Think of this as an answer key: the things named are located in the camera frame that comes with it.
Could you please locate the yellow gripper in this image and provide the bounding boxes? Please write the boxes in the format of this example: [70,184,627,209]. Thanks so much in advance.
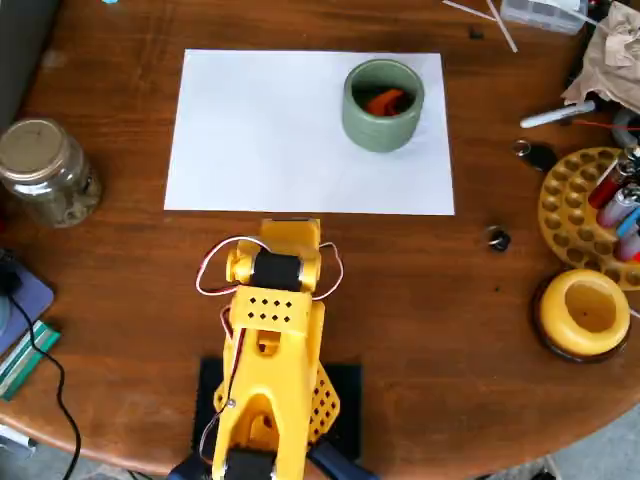
[259,218,324,262]

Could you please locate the orange plastic object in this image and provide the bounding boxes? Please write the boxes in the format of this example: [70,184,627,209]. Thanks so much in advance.
[363,88,409,117]

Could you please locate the green cup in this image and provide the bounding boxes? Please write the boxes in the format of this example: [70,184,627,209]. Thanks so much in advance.
[341,58,426,154]

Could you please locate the white paper sheet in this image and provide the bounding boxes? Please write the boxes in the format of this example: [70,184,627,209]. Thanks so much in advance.
[163,48,456,217]

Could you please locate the blue clamp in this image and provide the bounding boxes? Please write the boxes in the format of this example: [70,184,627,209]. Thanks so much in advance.
[305,443,377,480]
[168,447,217,480]

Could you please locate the glass jar with brass lid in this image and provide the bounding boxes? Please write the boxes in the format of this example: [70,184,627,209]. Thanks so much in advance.
[0,118,103,230]

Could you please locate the yellow donut-shaped bowl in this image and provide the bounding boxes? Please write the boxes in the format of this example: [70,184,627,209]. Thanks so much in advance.
[539,268,632,357]

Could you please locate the purple notebook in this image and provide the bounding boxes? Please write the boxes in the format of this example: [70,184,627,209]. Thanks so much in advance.
[0,259,55,357]

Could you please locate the yellow round dimpled tray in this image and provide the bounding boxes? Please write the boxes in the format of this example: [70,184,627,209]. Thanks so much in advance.
[537,147,640,290]

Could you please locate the black plug adapter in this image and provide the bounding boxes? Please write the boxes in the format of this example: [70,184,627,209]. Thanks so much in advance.
[0,248,25,297]

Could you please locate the white thin stick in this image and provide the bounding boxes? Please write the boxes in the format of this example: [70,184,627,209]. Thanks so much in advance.
[442,0,499,22]
[485,0,519,53]

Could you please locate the white marker pen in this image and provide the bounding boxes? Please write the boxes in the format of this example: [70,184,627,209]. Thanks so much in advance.
[519,99,598,130]

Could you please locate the red lighter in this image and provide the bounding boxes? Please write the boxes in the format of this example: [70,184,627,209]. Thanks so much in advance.
[587,144,640,210]

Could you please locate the pink lighter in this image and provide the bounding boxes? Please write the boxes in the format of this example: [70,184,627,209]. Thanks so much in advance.
[598,185,640,227]
[613,233,640,263]

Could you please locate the clear plastic container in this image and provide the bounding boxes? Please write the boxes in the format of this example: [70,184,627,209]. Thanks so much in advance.
[499,0,594,35]

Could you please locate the blue lighter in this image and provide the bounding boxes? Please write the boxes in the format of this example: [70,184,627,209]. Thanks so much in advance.
[615,207,640,240]

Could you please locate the white pen with black tip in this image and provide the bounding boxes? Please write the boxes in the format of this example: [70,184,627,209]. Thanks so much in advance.
[0,424,39,454]

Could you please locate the grey tube loop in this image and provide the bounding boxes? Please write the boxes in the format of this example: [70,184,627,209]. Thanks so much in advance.
[610,108,640,149]

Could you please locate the crumpled brown paper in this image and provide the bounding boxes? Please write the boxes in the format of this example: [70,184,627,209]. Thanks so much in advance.
[560,0,640,117]

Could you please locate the white red servo cable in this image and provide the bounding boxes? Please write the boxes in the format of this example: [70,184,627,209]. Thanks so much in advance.
[312,242,347,302]
[195,237,262,297]

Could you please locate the small black metal ring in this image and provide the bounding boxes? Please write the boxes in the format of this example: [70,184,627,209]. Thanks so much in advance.
[484,225,512,254]

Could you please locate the black key fob with ring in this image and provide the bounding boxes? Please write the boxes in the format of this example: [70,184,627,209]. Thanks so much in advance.
[512,139,559,174]

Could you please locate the black power cable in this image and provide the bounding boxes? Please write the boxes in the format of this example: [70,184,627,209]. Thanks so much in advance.
[9,287,83,480]

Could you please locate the thin red wire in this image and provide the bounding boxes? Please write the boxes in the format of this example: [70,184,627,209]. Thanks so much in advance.
[572,118,640,132]

